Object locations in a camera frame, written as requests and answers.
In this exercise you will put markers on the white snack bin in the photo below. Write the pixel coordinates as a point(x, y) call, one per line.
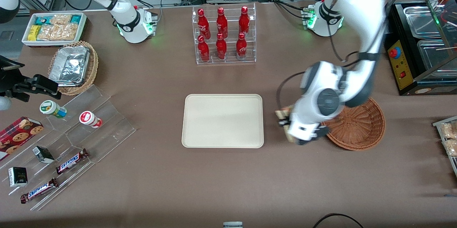
point(84, 28)

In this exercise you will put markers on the large clear cracker pack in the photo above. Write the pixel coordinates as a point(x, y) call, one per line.
point(59, 32)

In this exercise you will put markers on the cream plastic tray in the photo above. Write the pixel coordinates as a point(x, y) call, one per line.
point(222, 120)

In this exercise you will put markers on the grey tray with snacks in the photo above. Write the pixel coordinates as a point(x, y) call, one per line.
point(451, 160)

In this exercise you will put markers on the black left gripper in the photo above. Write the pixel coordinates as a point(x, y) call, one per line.
point(322, 132)

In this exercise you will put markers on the steel pan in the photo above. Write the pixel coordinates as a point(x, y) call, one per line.
point(433, 56)
point(421, 20)

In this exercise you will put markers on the black and white carton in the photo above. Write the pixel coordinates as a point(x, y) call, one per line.
point(18, 177)

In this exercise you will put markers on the clear acrylic stepped display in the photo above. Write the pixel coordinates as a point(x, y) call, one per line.
point(107, 128)

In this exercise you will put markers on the triangular sandwich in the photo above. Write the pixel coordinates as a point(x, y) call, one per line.
point(284, 113)

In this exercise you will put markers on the brown wicker basket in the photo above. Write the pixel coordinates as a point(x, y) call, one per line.
point(360, 128)

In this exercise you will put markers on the teal snack packet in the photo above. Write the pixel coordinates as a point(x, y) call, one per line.
point(43, 20)
point(75, 19)

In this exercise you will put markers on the black food warmer appliance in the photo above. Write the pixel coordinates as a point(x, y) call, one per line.
point(405, 74)

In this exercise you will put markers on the small clear cracker pack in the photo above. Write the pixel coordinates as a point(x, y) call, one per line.
point(60, 19)

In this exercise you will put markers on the green lid yogurt cup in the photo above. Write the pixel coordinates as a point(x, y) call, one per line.
point(51, 108)

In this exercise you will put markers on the red cola bottle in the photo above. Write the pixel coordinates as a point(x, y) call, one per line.
point(222, 23)
point(203, 24)
point(241, 47)
point(244, 20)
point(203, 51)
point(221, 49)

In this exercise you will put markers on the snickers chocolate bar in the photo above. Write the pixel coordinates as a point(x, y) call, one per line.
point(38, 191)
point(71, 161)

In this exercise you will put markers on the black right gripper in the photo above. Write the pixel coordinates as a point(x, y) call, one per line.
point(8, 82)

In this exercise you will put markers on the small black carton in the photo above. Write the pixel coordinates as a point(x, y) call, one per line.
point(43, 154)

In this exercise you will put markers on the grey box at table edge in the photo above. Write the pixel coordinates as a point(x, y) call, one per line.
point(232, 224)

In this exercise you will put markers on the red lid yogurt cup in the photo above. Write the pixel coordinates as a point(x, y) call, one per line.
point(89, 118)

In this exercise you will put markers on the clear snack bag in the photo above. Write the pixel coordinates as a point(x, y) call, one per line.
point(450, 130)
point(451, 147)

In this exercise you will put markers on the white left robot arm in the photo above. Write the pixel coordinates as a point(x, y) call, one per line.
point(364, 13)

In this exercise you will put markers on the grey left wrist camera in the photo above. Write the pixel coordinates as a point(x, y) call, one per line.
point(303, 131)

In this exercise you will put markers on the red cookie box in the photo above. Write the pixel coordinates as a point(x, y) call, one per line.
point(18, 135)

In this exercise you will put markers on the aluminium foil tray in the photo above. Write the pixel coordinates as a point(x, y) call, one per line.
point(69, 65)

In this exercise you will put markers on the light wicker basket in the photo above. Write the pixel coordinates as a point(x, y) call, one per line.
point(93, 67)

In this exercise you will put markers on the clear acrylic bottle rack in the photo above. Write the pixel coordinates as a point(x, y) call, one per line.
point(230, 54)

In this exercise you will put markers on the yellow snack packet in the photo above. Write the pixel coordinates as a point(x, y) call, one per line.
point(34, 32)

